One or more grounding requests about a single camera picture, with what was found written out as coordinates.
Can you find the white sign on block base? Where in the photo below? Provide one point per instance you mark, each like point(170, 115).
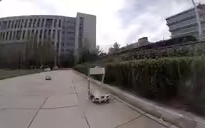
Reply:
point(97, 83)

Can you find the low distant building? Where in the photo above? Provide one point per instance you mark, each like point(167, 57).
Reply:
point(136, 43)

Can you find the grey concrete kerb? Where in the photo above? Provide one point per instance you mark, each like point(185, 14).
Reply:
point(136, 101)

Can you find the small wheeled robot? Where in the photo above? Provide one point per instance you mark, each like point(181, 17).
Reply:
point(48, 77)

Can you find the grey concrete slab pavement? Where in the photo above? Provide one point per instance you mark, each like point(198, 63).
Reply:
point(56, 100)

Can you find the long green hedge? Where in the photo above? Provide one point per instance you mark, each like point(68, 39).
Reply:
point(163, 76)

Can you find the large curved grey building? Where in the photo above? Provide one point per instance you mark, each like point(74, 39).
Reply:
point(40, 31)

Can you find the row of trees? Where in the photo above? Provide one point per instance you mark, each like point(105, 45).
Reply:
point(26, 53)

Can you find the grass strip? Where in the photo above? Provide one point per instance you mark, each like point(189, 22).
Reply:
point(6, 73)

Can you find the grey multi-storey building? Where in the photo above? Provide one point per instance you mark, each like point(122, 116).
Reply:
point(190, 21)

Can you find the pale tall pole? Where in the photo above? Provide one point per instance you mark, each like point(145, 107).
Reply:
point(197, 18)

